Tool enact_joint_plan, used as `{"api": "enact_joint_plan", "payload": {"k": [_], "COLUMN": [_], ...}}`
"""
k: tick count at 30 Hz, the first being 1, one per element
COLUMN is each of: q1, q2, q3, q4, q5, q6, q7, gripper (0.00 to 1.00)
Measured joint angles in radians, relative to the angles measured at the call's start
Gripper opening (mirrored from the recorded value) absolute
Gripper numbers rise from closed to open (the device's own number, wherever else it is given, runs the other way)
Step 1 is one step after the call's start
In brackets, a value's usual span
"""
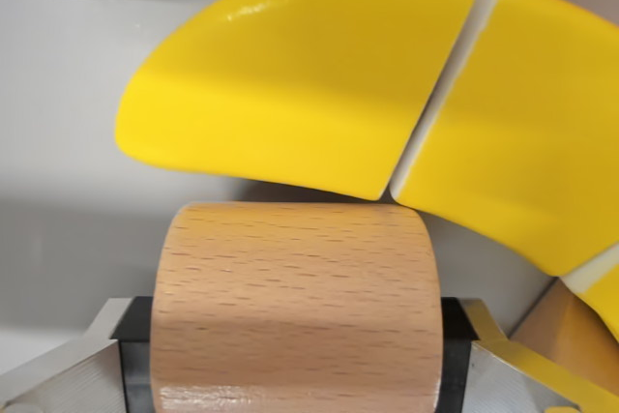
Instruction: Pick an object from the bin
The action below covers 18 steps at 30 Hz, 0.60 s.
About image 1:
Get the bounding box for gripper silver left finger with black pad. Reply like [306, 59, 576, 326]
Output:
[0, 295, 157, 413]

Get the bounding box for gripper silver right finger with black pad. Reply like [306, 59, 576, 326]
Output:
[436, 296, 584, 413]

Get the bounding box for natural wooden rectangular block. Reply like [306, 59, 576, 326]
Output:
[508, 280, 619, 413]

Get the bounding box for natural wooden cylinder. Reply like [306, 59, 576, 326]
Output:
[149, 200, 445, 413]

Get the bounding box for yellow sliced wooden banana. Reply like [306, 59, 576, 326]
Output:
[113, 0, 619, 342]

